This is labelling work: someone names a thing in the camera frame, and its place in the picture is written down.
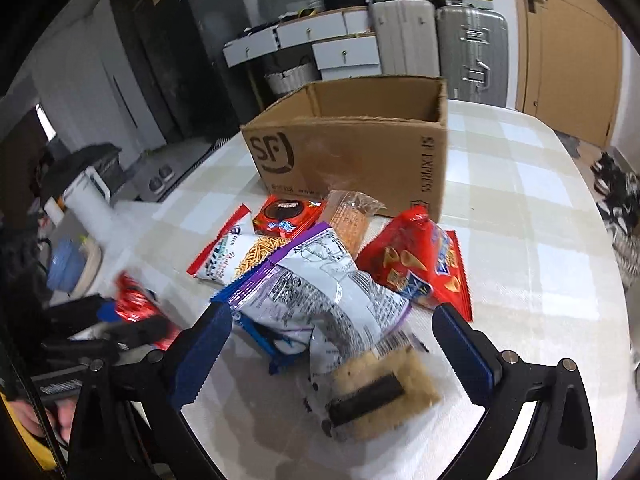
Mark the beige suitcase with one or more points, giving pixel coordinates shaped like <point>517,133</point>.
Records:
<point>405,35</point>

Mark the grey cooktop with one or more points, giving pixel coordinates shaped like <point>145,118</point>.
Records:
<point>175,170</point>

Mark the beige round tray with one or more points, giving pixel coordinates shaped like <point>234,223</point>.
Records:
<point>92,265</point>

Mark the white red stick snack bag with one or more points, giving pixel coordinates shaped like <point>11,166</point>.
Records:
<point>240,255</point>

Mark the black refrigerator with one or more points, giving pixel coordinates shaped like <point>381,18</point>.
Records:
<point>190,50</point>

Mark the brown cardboard box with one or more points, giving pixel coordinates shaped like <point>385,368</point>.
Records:
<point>350,160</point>

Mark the wooden door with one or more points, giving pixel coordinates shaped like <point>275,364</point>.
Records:
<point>570,60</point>

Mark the white cylindrical container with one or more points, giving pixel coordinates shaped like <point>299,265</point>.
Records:
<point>90,210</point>

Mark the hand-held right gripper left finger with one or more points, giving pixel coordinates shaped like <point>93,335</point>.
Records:
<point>202,360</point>

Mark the blue cookie packet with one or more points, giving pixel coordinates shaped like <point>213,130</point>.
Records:
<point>274,349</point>

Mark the red cookie packet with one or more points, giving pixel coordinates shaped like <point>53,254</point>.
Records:
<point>285,217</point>

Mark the grey door mat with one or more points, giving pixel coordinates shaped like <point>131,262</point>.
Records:
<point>570,145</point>

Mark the red foil snack packet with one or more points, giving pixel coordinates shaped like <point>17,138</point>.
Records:
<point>135,300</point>

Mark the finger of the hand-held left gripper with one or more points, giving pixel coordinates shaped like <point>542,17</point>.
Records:
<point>135,332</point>
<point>80,312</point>

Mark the silver purple snack bag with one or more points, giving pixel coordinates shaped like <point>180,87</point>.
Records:
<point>320,290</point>

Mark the person's left hand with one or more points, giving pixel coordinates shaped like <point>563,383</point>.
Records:
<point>27,417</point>

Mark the woven laundry basket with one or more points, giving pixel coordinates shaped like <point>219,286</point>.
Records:
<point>292,80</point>

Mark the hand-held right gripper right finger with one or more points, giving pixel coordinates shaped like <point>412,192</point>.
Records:
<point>465,355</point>

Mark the clear cracker packet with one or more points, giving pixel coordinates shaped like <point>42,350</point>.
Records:
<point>350,220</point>

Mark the silver suitcase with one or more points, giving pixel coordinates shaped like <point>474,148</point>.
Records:
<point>470,50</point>

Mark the white drawer cabinet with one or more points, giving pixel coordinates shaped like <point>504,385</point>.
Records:
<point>320,30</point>

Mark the blue bowl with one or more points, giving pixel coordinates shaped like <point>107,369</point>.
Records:
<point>65,265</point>

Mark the pile of dark shoes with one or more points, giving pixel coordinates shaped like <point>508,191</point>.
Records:
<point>617,195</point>

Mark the red corn snack bag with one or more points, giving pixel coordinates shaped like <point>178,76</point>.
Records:
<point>405,260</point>

